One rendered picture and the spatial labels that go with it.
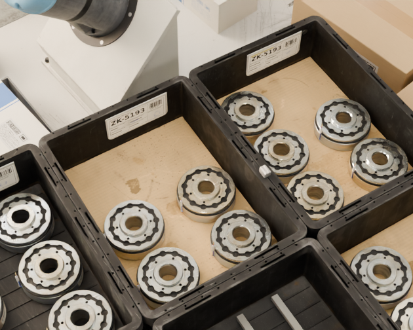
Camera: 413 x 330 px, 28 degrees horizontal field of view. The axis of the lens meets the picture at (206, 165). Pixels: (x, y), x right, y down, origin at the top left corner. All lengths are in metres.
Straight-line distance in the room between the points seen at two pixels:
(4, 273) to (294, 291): 0.48
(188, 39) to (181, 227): 0.59
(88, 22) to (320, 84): 0.47
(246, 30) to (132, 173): 0.56
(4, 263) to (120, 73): 0.46
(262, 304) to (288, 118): 0.39
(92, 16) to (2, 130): 0.28
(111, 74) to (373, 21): 0.55
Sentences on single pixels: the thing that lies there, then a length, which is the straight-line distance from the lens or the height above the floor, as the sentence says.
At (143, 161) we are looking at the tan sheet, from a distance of 1.52.
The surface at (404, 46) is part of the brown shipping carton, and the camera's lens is 1.70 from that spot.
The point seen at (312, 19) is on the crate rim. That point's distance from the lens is 1.62.
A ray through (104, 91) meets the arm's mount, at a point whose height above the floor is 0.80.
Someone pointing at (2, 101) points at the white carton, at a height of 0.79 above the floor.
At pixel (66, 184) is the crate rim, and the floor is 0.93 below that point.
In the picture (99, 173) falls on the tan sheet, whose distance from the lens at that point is 1.51.
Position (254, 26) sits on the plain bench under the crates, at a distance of 1.92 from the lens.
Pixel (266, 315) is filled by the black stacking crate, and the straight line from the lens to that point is 1.36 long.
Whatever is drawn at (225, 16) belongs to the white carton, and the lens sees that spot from 1.88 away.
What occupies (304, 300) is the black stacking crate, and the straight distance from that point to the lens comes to 1.38.
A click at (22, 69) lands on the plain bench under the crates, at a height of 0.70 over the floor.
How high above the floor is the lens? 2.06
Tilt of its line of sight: 55 degrees down
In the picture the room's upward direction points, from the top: 1 degrees clockwise
